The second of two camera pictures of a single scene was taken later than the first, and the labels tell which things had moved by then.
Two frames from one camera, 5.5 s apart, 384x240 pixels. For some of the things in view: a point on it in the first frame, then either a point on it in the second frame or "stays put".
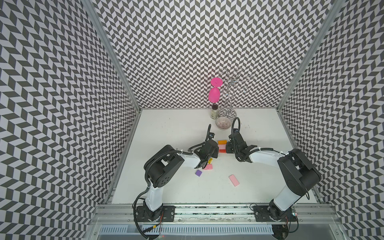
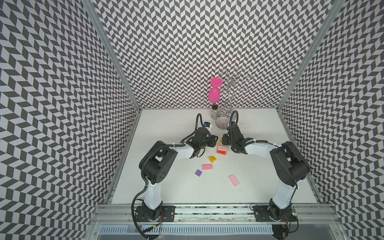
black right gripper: (234, 145) → (226, 139)
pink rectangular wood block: (208, 167) stays put
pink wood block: (233, 179) stays put
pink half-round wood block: (222, 146) stays put
